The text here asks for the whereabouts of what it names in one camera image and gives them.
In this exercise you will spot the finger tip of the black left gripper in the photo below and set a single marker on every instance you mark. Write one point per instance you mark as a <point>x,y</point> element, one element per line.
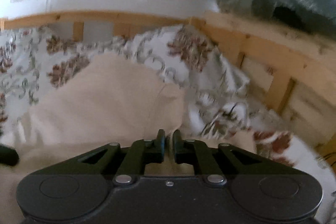
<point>8,156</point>

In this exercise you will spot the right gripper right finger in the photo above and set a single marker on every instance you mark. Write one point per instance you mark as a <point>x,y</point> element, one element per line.
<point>265,189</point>

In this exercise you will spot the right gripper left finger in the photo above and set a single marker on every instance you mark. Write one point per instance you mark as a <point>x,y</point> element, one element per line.
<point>70,189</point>

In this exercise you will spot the beige hooded jacket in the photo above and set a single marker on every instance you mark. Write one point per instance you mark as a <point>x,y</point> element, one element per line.
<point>120,99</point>

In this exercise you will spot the floral patterned bed sheet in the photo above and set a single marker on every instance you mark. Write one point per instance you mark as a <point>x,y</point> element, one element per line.
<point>35,58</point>

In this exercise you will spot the wooden bed frame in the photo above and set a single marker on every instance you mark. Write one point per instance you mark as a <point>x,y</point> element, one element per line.
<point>296,71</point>

